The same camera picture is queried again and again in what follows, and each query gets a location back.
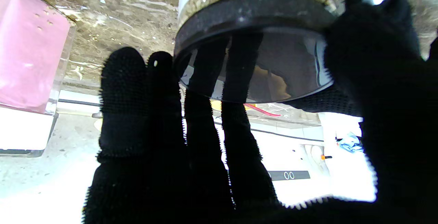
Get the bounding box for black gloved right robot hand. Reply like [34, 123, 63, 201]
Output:
[82, 0, 438, 224]

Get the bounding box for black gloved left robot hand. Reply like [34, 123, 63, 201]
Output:
[284, 84, 363, 118]

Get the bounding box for red plastic measuring spoon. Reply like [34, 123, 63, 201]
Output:
[244, 103, 281, 117]

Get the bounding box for black round jar lid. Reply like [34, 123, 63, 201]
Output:
[173, 0, 337, 104]

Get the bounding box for pink container with white lid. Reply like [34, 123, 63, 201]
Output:
[0, 0, 77, 158]

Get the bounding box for black wall control strip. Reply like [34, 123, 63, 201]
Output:
[268, 171, 311, 181]

